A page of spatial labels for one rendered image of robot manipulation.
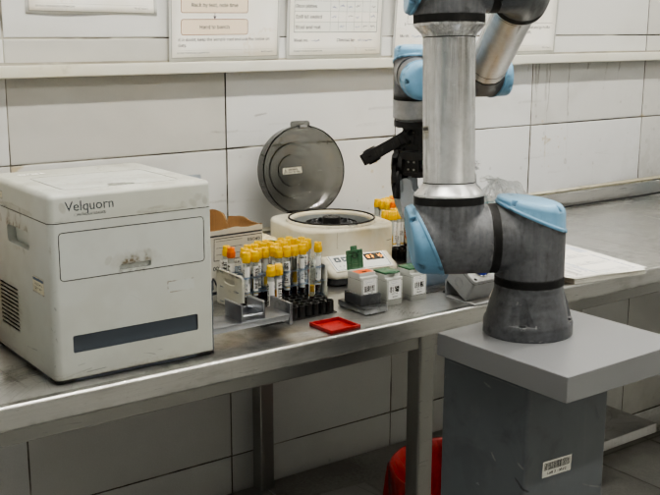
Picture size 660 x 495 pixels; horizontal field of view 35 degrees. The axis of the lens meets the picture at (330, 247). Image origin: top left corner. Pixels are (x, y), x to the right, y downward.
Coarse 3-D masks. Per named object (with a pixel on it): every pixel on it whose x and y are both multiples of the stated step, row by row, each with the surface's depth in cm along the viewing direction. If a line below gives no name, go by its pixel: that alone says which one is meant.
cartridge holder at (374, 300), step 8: (352, 296) 202; (360, 296) 200; (368, 296) 201; (376, 296) 202; (344, 304) 204; (352, 304) 202; (360, 304) 200; (368, 304) 201; (376, 304) 202; (384, 304) 202; (360, 312) 200; (368, 312) 199; (376, 312) 201
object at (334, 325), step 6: (330, 318) 195; (336, 318) 195; (342, 318) 195; (312, 324) 191; (318, 324) 193; (324, 324) 193; (330, 324) 193; (336, 324) 193; (342, 324) 193; (348, 324) 193; (354, 324) 192; (324, 330) 189; (330, 330) 187; (336, 330) 188; (342, 330) 188; (348, 330) 189
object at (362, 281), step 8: (352, 272) 202; (360, 272) 201; (368, 272) 202; (352, 280) 202; (360, 280) 200; (368, 280) 201; (376, 280) 202; (352, 288) 203; (360, 288) 200; (368, 288) 201; (376, 288) 202
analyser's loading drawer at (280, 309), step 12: (228, 300) 183; (252, 300) 185; (276, 300) 189; (228, 312) 184; (240, 312) 180; (252, 312) 186; (264, 312) 183; (276, 312) 187; (288, 312) 186; (216, 324) 179; (228, 324) 179; (240, 324) 180; (252, 324) 182; (264, 324) 183
